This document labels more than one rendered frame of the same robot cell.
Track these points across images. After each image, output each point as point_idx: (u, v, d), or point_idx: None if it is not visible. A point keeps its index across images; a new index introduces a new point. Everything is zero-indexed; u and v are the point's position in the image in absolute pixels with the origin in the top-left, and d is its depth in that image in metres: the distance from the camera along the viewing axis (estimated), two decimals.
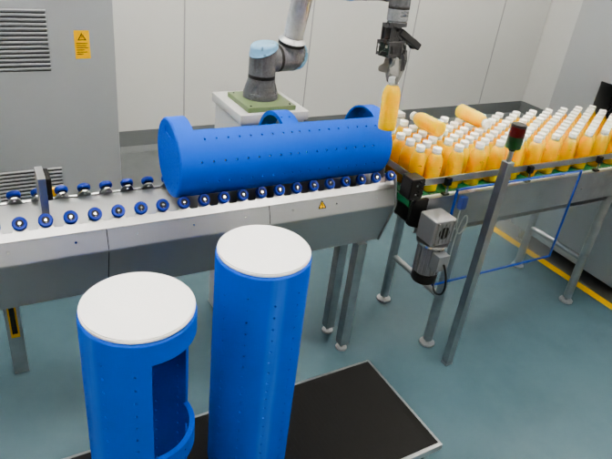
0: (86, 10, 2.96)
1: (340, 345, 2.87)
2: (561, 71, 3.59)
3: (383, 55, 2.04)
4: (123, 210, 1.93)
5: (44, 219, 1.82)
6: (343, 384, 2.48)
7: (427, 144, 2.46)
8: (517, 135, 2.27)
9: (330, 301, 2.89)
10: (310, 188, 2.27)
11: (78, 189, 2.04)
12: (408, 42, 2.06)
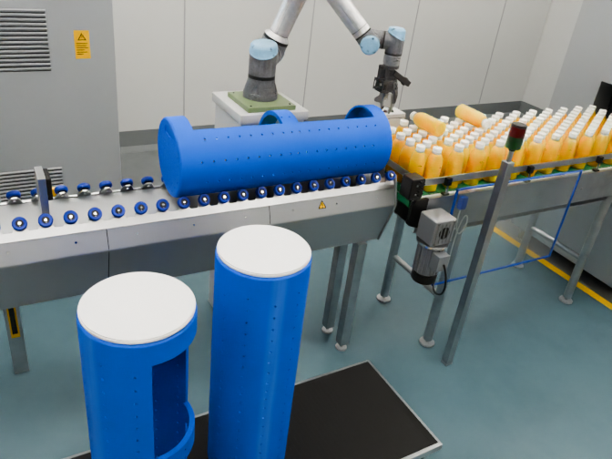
0: (86, 10, 2.96)
1: (340, 345, 2.87)
2: (561, 71, 3.59)
3: (378, 90, 2.52)
4: (123, 210, 1.93)
5: (44, 219, 1.82)
6: (343, 384, 2.48)
7: (427, 144, 2.46)
8: (517, 135, 2.27)
9: (330, 301, 2.89)
10: (310, 188, 2.27)
11: (78, 189, 2.04)
12: (400, 80, 2.53)
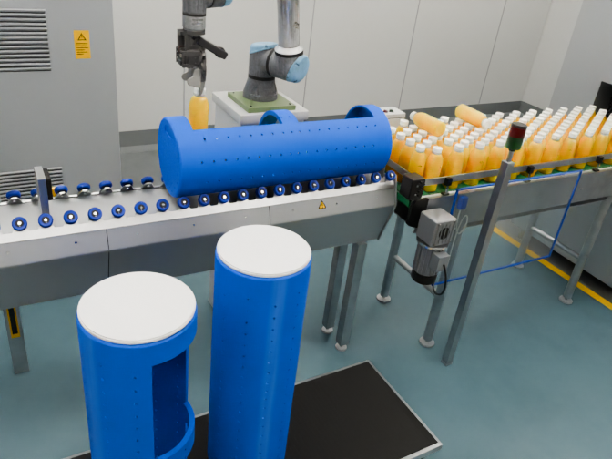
0: (86, 10, 2.96)
1: (340, 345, 2.87)
2: (561, 71, 3.59)
3: (180, 64, 1.89)
4: (123, 210, 1.93)
5: (44, 219, 1.82)
6: (343, 384, 2.48)
7: (427, 144, 2.46)
8: (517, 135, 2.27)
9: (330, 301, 2.89)
10: (310, 188, 2.27)
11: (78, 189, 2.04)
12: (209, 51, 1.90)
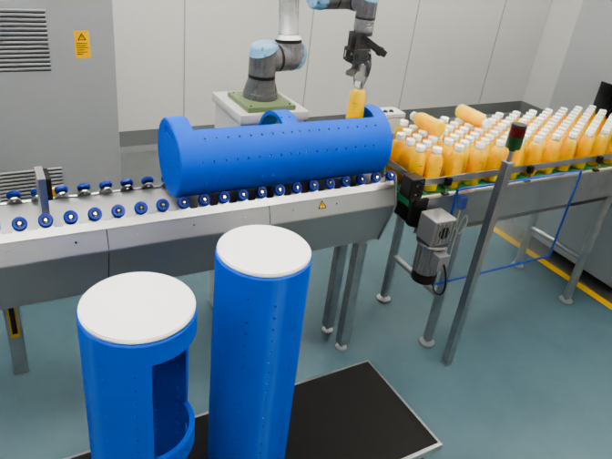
0: (86, 10, 2.96)
1: (340, 345, 2.87)
2: (561, 71, 3.59)
3: (349, 61, 2.19)
4: (123, 210, 1.93)
5: (44, 219, 1.82)
6: (343, 384, 2.48)
7: (427, 144, 2.46)
8: (517, 135, 2.27)
9: (330, 301, 2.89)
10: (310, 188, 2.27)
11: (78, 189, 2.04)
12: (373, 50, 2.20)
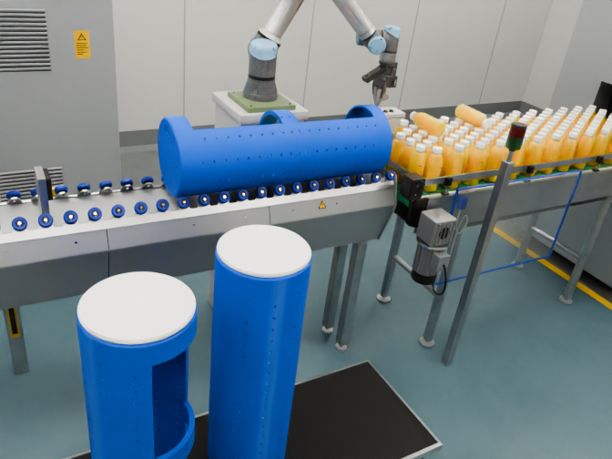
0: (86, 10, 2.96)
1: (340, 345, 2.87)
2: (561, 71, 3.59)
3: None
4: (123, 210, 1.93)
5: (44, 219, 1.82)
6: (343, 384, 2.48)
7: (427, 144, 2.46)
8: (517, 135, 2.27)
9: (330, 301, 2.89)
10: (310, 188, 2.27)
11: (78, 189, 2.04)
12: None
